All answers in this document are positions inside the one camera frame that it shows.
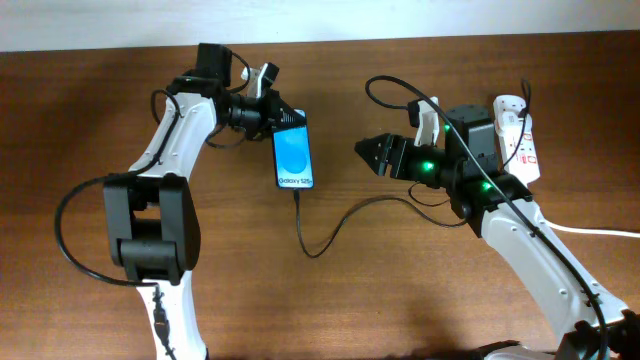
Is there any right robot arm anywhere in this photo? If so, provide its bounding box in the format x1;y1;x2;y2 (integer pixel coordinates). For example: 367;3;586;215
354;105;639;359

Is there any blue Galaxy smartphone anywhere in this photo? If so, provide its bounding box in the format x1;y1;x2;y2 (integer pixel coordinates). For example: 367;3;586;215
273;126;314;190

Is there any white power strip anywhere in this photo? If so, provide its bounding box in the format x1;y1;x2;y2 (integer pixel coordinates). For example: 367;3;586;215
493;95;540;187

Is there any black USB charging cable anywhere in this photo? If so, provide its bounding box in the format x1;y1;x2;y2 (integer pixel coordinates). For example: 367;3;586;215
292;77;534;260

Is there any white charger adapter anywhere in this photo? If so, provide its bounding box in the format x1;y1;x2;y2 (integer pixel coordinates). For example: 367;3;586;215
495;111;523;137

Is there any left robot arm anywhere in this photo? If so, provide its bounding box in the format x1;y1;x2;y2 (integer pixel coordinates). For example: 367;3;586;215
103;43;303;359

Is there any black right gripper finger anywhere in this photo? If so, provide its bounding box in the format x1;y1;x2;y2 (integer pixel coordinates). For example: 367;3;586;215
354;144;389;176
354;133;398;153

